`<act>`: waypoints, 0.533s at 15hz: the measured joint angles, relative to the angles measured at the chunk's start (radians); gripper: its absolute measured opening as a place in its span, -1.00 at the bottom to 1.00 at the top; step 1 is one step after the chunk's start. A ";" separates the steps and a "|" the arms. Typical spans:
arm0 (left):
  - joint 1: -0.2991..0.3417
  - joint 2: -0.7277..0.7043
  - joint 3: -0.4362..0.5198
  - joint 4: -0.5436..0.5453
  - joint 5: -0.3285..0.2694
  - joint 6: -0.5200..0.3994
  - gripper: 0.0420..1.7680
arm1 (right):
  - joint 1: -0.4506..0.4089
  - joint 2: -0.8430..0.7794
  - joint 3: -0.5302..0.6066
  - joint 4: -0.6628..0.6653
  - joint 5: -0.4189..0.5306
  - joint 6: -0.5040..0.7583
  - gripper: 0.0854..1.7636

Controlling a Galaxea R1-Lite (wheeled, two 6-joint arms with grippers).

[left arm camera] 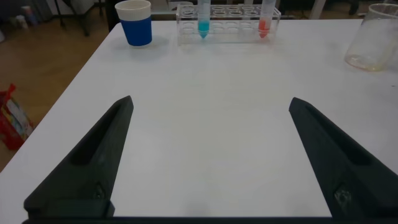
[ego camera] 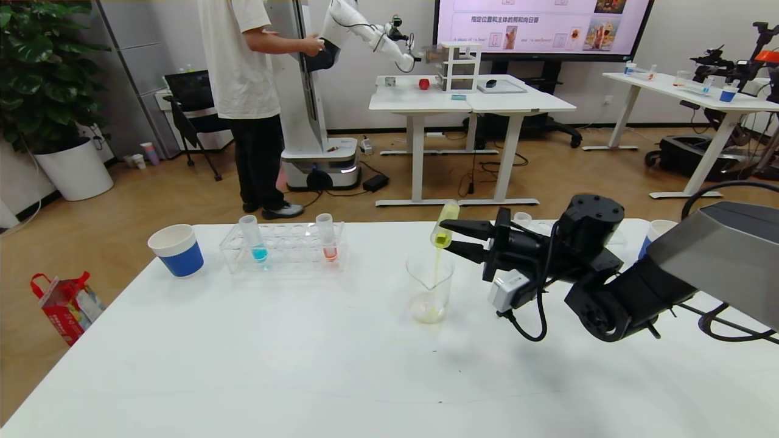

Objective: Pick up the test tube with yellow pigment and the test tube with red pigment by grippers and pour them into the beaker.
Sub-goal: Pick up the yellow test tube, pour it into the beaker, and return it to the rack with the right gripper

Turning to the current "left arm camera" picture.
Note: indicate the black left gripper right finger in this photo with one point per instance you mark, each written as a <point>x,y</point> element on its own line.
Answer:
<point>351,174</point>

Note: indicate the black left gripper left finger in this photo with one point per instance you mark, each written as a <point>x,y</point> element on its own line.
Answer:
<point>90,168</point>

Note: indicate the red pigment test tube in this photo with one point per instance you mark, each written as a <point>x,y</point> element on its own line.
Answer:
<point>263,28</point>

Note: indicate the clear glass beaker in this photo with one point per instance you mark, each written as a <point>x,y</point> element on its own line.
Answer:
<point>373,46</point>

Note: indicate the blue pigment test tube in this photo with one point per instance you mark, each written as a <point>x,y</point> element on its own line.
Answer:
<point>203,28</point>

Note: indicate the clear acrylic test tube rack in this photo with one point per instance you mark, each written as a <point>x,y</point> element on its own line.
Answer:
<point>230,34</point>

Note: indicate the red printed shopping bag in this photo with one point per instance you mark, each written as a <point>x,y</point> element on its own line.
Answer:
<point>12,124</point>

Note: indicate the blue white paper cup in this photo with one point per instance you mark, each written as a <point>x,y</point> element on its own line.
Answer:
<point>136,31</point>

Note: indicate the small white cup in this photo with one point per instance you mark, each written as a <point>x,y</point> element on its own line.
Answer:
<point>21,22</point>

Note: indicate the long white standing desk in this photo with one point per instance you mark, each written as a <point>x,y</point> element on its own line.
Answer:
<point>317,9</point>

